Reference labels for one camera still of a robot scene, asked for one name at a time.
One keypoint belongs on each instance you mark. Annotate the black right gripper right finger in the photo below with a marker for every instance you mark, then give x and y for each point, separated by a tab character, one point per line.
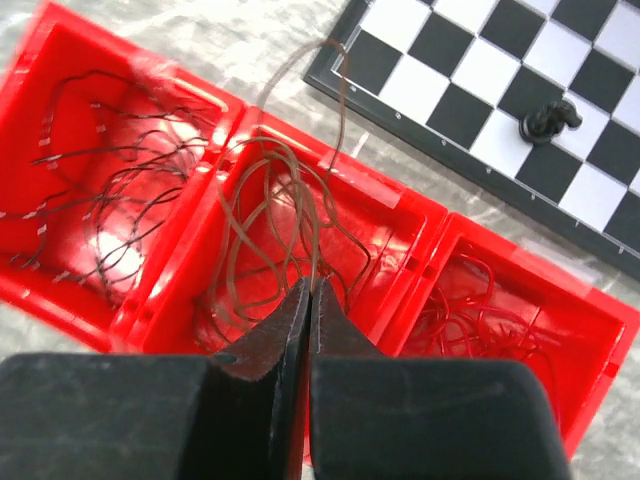
377	417

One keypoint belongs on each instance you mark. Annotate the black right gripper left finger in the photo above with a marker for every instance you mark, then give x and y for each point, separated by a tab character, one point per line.
231	415

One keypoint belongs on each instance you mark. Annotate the red three-compartment plastic tray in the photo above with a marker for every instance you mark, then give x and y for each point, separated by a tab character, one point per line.
145	210

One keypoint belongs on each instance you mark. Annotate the black chess piece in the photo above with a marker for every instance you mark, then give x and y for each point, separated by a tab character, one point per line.
540	126

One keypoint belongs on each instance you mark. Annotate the black and grey chessboard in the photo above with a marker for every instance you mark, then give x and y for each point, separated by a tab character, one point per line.
453	79

